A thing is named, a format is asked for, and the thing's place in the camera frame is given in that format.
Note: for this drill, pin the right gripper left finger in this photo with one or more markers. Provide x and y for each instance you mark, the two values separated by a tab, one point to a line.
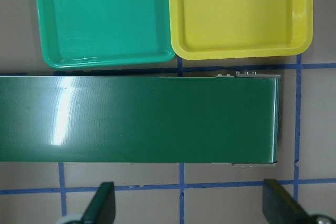
102	208

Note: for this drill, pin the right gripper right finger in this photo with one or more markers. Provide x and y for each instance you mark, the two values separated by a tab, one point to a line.
279	206

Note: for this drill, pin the green conveyor belt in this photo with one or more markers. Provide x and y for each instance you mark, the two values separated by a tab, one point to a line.
232	119

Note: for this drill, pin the green plastic tray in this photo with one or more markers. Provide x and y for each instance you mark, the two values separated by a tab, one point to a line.
98	33

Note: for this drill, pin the yellow plastic tray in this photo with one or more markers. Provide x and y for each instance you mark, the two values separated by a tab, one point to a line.
228	29

